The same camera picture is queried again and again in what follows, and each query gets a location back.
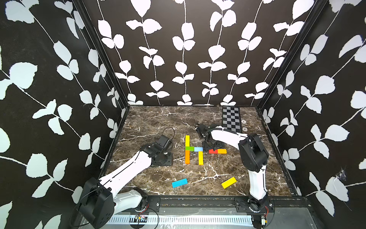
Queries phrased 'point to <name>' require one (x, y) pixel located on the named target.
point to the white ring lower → (244, 129)
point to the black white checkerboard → (231, 119)
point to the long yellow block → (200, 158)
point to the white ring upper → (243, 121)
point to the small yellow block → (222, 151)
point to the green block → (191, 149)
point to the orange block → (187, 157)
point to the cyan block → (178, 182)
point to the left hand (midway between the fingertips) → (170, 159)
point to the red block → (211, 151)
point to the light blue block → (197, 149)
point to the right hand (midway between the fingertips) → (211, 146)
